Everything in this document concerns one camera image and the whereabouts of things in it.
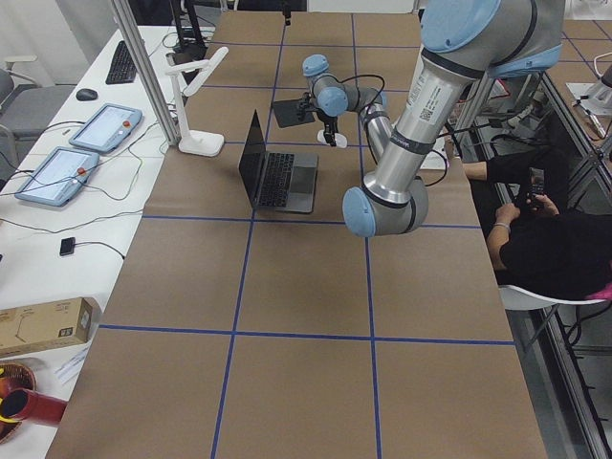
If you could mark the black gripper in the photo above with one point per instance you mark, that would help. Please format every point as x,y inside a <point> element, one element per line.
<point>328,125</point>

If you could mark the white computer mouse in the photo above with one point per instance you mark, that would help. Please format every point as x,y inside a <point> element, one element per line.
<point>340,140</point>

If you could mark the black mouse pad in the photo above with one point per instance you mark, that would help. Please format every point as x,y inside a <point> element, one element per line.
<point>284,113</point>

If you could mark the grey laptop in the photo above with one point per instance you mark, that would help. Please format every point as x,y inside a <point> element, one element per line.
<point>280,181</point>

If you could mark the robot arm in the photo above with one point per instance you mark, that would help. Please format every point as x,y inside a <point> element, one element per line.
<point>462,41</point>

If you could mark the black desk mouse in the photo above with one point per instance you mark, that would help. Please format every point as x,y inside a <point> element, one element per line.
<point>86,94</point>

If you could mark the black smartphone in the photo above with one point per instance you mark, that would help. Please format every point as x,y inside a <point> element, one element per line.
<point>536,186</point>

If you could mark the black keyboard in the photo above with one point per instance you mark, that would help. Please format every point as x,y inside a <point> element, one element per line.
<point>122,69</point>

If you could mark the far teach pendant tablet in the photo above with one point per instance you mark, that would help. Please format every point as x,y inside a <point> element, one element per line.
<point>107,128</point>

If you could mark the teach pendant tablet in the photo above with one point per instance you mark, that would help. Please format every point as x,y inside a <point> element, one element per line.
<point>59,178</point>
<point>107,128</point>

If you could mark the person in black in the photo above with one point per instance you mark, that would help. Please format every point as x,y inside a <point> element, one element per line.
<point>553,251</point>

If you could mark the white chair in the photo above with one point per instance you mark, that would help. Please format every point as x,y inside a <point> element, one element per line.
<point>518,299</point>

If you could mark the near teach pendant tablet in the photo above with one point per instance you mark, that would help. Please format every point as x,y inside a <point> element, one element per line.
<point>59,178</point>

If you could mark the small black device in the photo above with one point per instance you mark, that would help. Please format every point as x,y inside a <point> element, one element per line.
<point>67,246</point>

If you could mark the grey office chair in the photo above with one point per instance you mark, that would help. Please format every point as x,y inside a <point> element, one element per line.
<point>27,107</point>

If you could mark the cardboard box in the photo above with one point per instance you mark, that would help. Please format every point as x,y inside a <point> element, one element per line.
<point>45,326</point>

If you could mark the red cylinder object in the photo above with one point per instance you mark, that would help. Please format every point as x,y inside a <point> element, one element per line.
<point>25,405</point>

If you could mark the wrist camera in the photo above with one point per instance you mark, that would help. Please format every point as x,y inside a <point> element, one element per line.
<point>305,108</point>

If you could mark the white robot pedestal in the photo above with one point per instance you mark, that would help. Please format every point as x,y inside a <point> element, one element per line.
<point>436,159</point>

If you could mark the aluminium frame post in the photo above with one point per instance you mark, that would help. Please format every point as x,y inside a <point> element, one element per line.
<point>131,35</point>

